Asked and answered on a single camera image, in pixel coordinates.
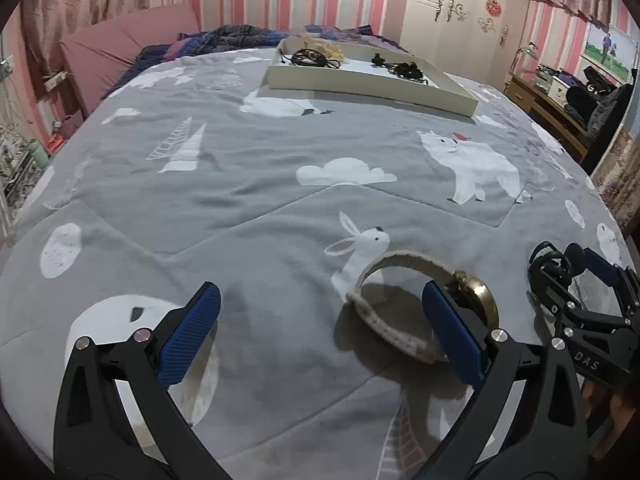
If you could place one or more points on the pale yellow scrunchie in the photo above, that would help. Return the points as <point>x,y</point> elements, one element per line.
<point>332,50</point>

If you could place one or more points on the silver desk lamp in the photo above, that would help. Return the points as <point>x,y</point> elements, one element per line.
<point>525,50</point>

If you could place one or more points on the pink patterned long curtain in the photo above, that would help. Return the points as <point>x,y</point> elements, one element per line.
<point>75,0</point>

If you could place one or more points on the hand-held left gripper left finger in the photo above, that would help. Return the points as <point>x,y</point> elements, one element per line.
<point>192,330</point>

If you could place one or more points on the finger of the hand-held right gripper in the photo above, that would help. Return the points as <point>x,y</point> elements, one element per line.
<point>605,267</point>
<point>550,300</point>

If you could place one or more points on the grey polar bear blanket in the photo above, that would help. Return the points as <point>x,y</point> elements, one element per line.
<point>250,185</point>

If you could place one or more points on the white storage box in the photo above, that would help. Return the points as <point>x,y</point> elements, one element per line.
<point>559,91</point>

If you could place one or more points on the floral cloth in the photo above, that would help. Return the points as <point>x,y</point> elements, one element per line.
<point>620,175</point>

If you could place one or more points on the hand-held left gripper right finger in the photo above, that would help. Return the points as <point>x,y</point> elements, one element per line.
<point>452,330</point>

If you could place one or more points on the striped purple blue quilt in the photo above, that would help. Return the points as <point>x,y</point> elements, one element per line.
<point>225,37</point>

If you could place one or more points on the framed couple photo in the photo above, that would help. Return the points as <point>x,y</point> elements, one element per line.
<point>607,52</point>

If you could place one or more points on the green bottle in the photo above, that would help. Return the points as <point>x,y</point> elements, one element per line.
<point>40,155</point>

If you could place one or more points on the white rectangular tray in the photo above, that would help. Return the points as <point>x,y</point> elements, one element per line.
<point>360,87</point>

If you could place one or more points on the cream wardrobe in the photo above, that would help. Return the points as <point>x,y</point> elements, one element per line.
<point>425,35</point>

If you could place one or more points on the person's right forearm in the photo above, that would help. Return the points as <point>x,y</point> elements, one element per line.
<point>622,420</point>

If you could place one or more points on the pink mattress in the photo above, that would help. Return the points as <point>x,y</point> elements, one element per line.
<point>115,45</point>

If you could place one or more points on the red paper cutout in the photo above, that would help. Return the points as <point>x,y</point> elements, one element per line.
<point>494,7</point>

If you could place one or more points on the small black charm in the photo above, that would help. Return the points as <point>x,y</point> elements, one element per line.
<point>378,59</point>

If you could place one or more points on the wooden desk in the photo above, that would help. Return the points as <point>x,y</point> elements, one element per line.
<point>520,92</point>

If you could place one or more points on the dark clothes pile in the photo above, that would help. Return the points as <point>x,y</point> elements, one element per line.
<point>585,105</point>

